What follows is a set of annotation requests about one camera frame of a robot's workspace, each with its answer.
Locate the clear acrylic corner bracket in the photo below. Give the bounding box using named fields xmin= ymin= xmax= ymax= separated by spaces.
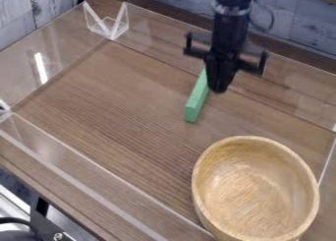
xmin=83 ymin=2 xmax=128 ymax=40

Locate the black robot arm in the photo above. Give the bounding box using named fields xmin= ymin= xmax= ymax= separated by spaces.
xmin=184 ymin=0 xmax=270 ymax=93

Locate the clear acrylic enclosure wall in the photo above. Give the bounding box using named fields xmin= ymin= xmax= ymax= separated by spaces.
xmin=0 ymin=0 xmax=336 ymax=241

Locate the green rectangular stick block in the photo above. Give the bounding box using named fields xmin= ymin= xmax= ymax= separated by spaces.
xmin=184 ymin=70 xmax=210 ymax=123

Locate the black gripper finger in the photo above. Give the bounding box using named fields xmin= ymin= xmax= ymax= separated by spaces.
xmin=207 ymin=61 xmax=238 ymax=93

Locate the black gripper body with rails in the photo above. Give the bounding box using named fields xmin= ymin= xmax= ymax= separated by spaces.
xmin=184 ymin=14 xmax=268 ymax=76

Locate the light wooden bowl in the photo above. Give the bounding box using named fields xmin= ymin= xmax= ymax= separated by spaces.
xmin=192 ymin=136 xmax=320 ymax=241

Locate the black cable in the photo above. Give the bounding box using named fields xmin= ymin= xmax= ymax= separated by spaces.
xmin=0 ymin=216 xmax=42 ymax=241

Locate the black table leg bracket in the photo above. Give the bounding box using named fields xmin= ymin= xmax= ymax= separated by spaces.
xmin=31 ymin=196 xmax=75 ymax=241

